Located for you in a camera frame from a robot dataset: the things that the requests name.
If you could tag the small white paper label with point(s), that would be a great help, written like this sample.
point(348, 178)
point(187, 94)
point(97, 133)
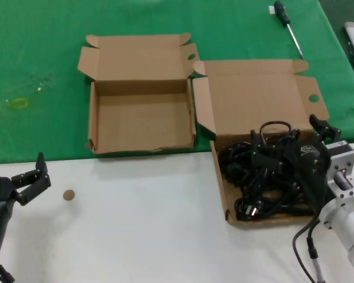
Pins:
point(271, 10)

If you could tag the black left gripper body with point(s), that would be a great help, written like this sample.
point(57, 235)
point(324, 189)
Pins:
point(0, 188)

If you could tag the round brown cardboard disc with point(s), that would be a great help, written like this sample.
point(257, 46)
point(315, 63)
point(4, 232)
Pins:
point(68, 194)

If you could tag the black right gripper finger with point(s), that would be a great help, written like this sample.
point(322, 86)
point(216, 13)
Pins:
point(324, 126)
point(265, 156)

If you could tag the brown cardboard box frayed rim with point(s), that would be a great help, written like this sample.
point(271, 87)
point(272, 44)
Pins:
point(141, 123)

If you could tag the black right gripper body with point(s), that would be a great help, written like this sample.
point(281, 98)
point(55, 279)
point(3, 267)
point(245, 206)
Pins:
point(311, 171)

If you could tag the green table cloth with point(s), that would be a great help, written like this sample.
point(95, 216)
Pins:
point(32, 44)

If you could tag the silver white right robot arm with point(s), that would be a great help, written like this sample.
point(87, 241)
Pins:
point(345, 218)

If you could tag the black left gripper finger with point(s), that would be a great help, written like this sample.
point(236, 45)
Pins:
point(35, 190)
point(41, 165)

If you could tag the open brown cardboard box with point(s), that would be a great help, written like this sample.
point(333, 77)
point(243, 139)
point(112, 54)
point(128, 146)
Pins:
point(253, 94)

